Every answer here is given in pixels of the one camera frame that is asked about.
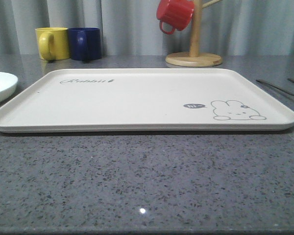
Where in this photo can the silver fork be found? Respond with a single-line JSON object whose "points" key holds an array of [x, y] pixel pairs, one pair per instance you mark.
{"points": [[274, 86]]}

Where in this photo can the white round plate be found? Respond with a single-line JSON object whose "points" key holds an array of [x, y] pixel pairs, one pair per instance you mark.
{"points": [[8, 83]]}

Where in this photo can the beige rabbit serving tray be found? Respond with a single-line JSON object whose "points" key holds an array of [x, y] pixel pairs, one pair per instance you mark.
{"points": [[82, 100]]}

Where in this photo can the wooden mug tree stand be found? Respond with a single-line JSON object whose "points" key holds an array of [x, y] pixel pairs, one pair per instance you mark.
{"points": [[195, 58]]}

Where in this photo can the grey curtain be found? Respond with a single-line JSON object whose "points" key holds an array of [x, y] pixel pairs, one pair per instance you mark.
{"points": [[130, 27]]}

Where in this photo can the dark blue mug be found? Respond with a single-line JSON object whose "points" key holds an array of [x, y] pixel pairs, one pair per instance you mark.
{"points": [[84, 43]]}

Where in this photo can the red ribbed mug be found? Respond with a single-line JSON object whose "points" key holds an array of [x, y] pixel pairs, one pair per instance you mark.
{"points": [[174, 15]]}

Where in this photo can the yellow mug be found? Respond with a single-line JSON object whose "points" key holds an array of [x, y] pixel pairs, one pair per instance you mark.
{"points": [[53, 43]]}

